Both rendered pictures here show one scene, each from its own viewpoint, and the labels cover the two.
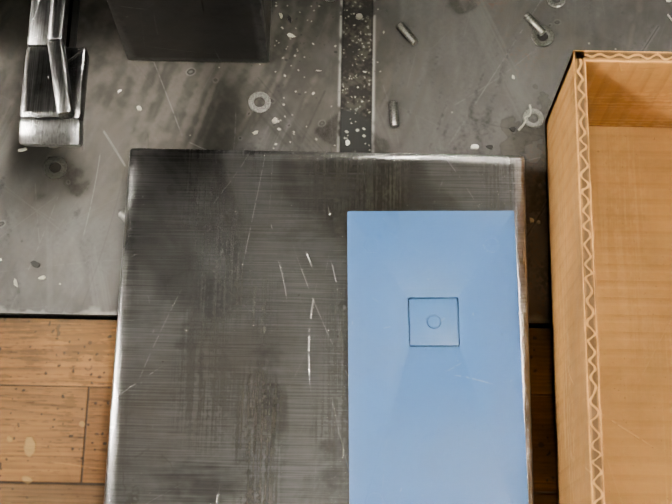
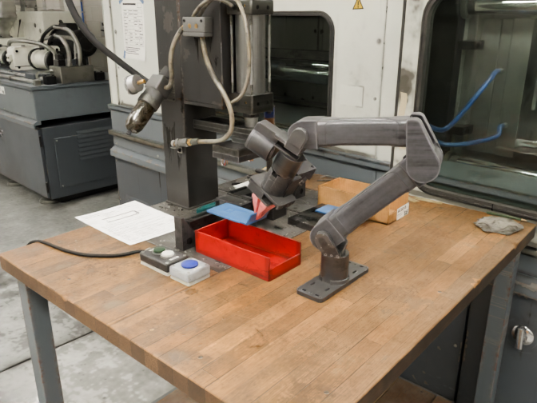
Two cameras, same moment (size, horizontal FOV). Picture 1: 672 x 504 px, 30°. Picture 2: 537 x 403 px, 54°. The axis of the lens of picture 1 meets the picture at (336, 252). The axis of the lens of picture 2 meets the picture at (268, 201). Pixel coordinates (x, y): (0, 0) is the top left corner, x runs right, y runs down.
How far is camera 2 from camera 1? 1.38 m
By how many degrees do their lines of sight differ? 60
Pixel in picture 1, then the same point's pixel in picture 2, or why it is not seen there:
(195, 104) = (284, 219)
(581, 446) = not seen: hidden behind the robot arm
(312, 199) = (310, 212)
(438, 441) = not seen: hidden behind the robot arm
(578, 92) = (323, 186)
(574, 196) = (333, 191)
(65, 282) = (296, 231)
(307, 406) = not seen: hidden behind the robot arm
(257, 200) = (305, 214)
